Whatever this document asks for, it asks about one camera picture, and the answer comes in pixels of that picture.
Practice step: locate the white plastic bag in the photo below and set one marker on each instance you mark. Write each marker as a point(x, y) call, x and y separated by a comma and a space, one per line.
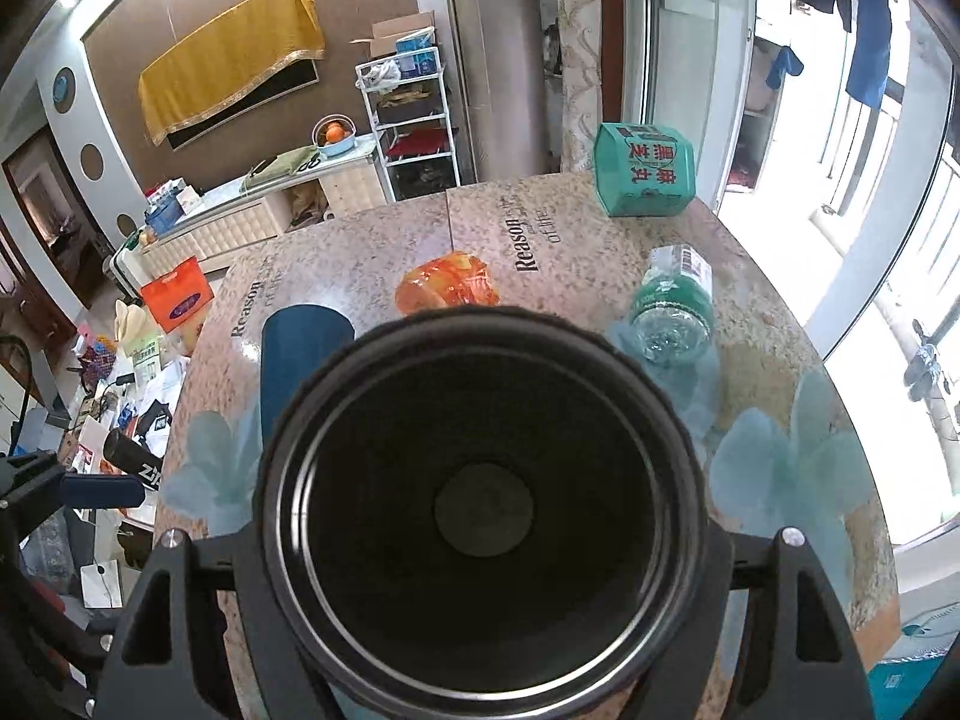
point(379, 75)

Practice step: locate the open cardboard box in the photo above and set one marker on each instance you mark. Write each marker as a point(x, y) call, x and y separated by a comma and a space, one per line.
point(394, 34)

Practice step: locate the black printed tube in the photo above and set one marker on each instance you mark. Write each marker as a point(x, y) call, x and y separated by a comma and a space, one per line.
point(133, 456)

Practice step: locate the hanging blue garment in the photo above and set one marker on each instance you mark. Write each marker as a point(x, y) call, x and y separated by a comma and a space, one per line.
point(870, 30)

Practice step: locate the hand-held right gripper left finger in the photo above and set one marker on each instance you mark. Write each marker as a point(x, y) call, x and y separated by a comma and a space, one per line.
point(304, 360)

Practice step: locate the white low cabinet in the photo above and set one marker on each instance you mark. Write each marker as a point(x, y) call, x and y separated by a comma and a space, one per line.
point(262, 214)

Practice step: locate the beige patterned curtain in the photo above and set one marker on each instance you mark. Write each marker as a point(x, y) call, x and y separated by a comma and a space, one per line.
point(581, 52)

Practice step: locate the turquoise box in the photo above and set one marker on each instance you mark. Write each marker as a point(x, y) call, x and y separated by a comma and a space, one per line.
point(911, 690)

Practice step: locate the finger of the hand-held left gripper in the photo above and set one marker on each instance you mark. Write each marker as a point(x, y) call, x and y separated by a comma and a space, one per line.
point(105, 489)

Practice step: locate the green folded cloth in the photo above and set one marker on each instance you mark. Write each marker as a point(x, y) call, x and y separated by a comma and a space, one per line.
point(281, 167)

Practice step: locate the white shelf rack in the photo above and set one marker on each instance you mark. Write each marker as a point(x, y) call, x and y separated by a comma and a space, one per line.
point(412, 127)

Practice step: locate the orange plastic bag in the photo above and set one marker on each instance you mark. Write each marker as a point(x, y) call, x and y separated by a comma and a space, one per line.
point(448, 281)

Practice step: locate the black cup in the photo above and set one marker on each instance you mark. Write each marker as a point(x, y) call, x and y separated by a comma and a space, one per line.
point(487, 510)

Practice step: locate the yellow cloth cover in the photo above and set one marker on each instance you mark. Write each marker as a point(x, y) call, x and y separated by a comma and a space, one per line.
point(225, 52)

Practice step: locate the green plastic bottle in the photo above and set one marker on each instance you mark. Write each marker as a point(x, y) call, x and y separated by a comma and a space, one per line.
point(671, 311)

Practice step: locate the blue plastic basket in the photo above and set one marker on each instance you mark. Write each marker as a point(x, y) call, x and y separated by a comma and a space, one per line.
point(171, 211)

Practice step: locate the green printed box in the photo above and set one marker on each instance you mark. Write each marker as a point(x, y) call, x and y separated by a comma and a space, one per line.
point(645, 169)

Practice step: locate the small blue cloth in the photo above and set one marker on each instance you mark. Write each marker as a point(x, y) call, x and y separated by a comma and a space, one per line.
point(784, 66)

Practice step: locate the black television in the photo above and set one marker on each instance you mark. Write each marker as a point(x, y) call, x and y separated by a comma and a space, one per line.
point(247, 109)

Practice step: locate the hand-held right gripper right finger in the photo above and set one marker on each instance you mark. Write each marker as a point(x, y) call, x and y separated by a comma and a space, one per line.
point(796, 592)

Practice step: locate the blue fruit bowl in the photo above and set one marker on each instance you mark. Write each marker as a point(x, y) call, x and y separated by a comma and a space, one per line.
point(335, 139)

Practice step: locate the pile of papers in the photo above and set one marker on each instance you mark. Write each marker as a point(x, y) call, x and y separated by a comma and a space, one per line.
point(124, 390)

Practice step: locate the orange shopping bag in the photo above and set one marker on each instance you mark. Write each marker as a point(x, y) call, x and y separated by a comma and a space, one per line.
point(178, 300)

